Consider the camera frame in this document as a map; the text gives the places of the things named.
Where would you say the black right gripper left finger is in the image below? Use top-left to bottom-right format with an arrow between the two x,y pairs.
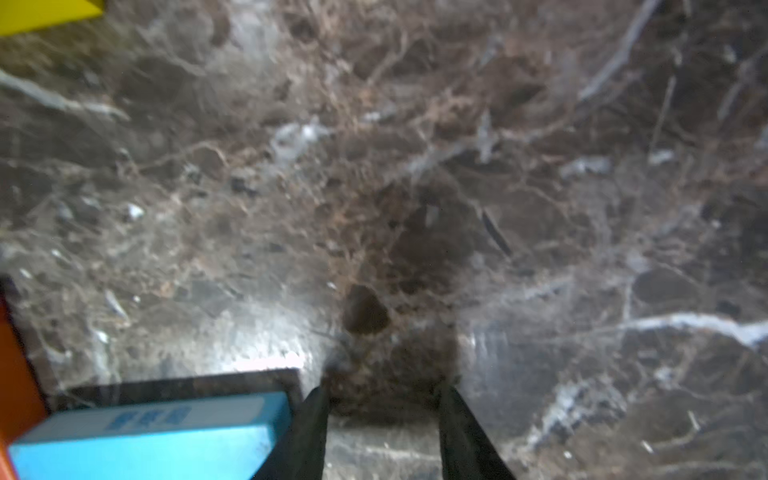
252,386 -> 330,480

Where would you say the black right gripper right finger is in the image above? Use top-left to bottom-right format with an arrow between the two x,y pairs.
438,384 -> 515,480

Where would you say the light blue block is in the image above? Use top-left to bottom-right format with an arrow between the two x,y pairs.
9,392 -> 291,479

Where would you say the orange block front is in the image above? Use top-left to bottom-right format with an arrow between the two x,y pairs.
0,296 -> 48,480

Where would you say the small yellow block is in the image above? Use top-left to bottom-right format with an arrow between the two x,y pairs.
1,0 -> 106,37

